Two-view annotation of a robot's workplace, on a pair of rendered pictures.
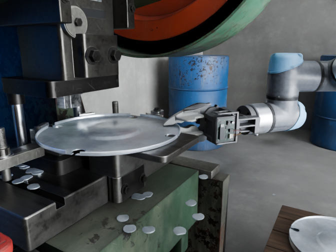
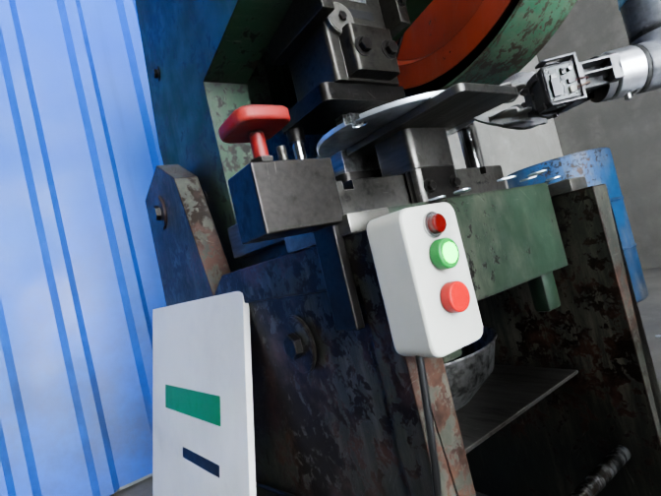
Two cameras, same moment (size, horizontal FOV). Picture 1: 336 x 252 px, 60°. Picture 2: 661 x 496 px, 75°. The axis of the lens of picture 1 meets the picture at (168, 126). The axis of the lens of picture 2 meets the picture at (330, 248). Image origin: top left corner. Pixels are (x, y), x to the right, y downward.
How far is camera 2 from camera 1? 38 cm
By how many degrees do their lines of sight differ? 29
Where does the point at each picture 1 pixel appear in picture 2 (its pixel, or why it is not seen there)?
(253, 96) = not seen: outside the picture
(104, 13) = (372, 15)
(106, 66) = (383, 60)
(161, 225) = (494, 230)
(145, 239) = (469, 235)
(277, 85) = (637, 12)
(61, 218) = (351, 203)
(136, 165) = (442, 161)
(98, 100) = not seen: hidden behind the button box
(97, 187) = (392, 184)
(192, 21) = (492, 16)
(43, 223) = not seen: hidden behind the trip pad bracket
